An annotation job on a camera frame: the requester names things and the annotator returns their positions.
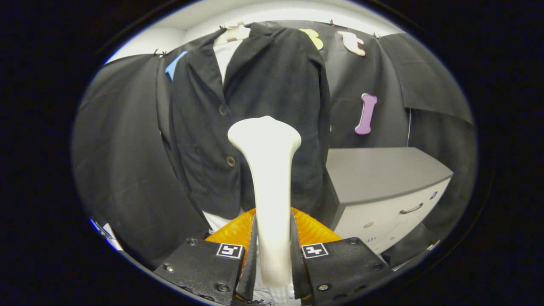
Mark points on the white mannequin torso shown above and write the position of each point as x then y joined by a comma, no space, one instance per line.
227,55

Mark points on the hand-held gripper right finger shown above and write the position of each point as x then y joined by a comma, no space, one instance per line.
344,265

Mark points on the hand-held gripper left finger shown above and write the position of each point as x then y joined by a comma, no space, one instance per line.
204,267

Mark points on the white garment steamer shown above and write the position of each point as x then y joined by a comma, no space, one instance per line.
272,191

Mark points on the black backdrop cloth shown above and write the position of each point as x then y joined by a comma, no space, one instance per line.
123,148

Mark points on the grey cabinet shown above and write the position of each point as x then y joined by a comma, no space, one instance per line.
382,170

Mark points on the black button jacket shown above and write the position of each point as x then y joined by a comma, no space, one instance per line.
276,80

